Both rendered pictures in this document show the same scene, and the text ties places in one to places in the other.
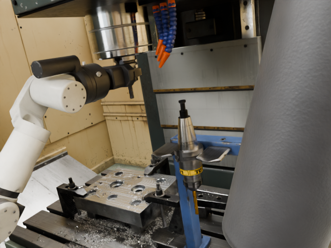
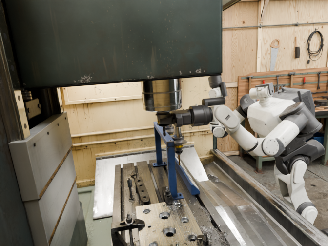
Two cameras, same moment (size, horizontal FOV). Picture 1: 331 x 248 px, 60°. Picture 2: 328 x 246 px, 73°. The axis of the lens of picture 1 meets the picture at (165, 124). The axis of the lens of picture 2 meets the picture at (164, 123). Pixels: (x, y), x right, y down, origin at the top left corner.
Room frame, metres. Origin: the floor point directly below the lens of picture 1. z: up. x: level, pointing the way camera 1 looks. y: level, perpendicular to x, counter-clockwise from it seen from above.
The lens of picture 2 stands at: (1.42, 0.71, 1.58)
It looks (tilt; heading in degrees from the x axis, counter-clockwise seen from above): 14 degrees down; 225
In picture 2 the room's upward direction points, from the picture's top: 4 degrees counter-clockwise
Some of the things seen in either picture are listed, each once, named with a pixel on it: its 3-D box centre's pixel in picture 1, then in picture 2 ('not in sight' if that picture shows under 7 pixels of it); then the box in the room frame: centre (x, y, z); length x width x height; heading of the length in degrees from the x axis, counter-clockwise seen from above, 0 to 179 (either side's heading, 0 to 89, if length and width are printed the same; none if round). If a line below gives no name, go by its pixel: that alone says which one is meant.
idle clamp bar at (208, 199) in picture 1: (229, 208); (142, 193); (0.76, -0.15, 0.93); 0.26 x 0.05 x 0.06; 60
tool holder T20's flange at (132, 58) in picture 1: (125, 61); (162, 112); (0.80, 0.08, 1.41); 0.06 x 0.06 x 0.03
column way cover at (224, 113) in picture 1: (205, 108); (58, 185); (1.16, -0.17, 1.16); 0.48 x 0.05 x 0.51; 55
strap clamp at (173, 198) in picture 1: (163, 205); (167, 200); (0.77, 0.04, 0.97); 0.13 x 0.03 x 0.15; 55
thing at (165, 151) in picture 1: (167, 150); (180, 142); (0.61, 0.00, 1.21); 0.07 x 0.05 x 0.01; 145
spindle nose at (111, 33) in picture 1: (119, 32); (161, 93); (0.80, 0.08, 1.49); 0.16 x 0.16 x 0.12
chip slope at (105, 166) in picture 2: not in sight; (153, 182); (0.42, -0.45, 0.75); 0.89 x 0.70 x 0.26; 145
